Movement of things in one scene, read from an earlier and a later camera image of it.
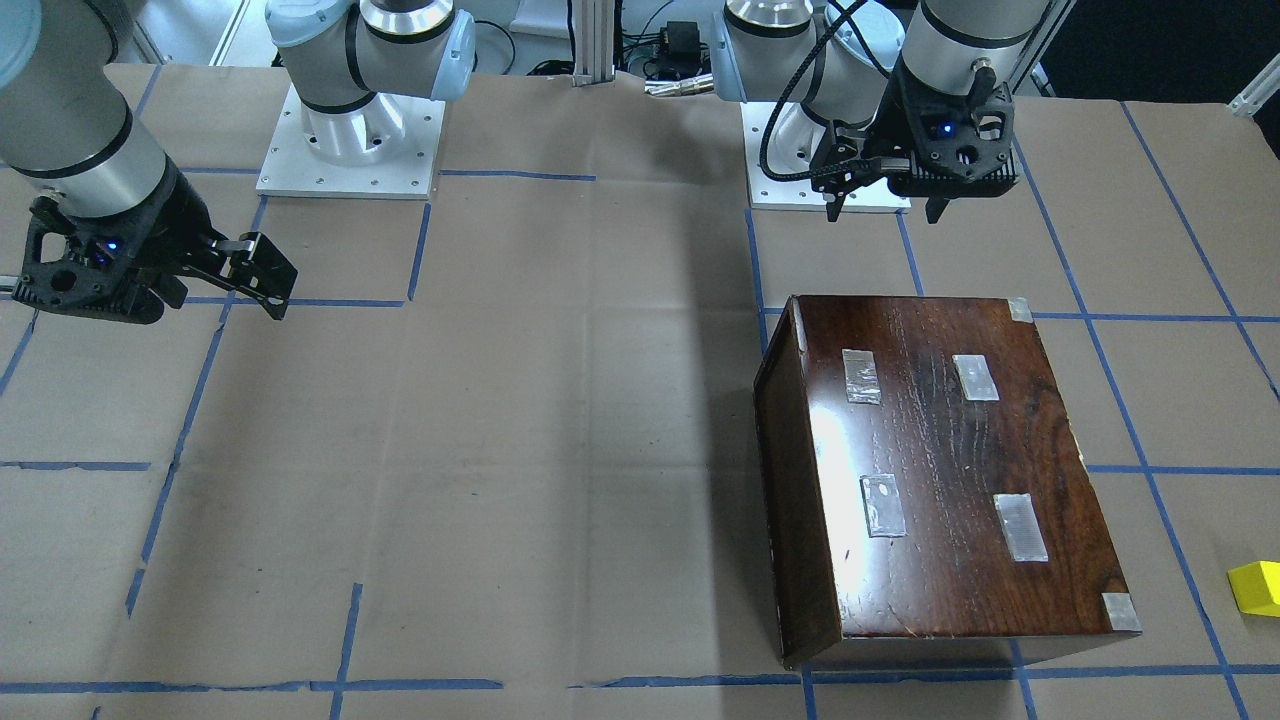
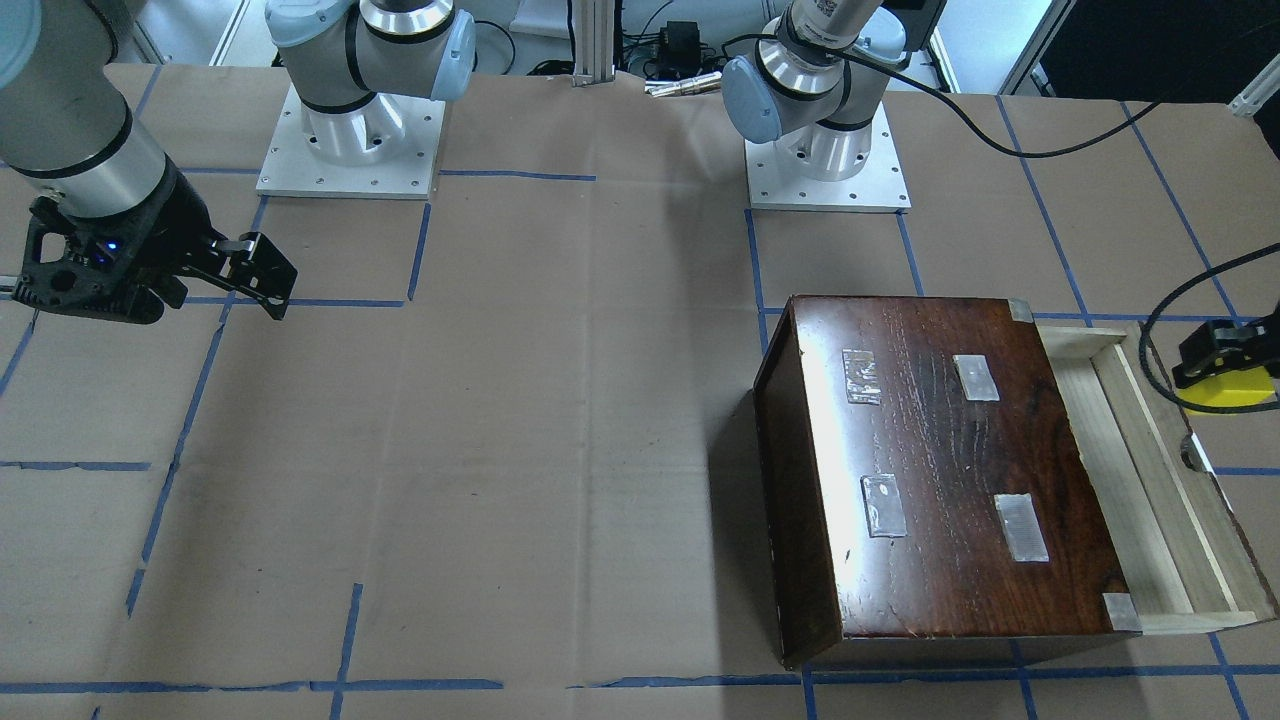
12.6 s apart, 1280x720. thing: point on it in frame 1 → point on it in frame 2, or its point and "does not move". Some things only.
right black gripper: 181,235 does not move
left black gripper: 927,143 → 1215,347
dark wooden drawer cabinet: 928,495 does not move
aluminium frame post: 593,34 does not move
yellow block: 1256,587 → 1242,387
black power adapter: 679,52 does not move
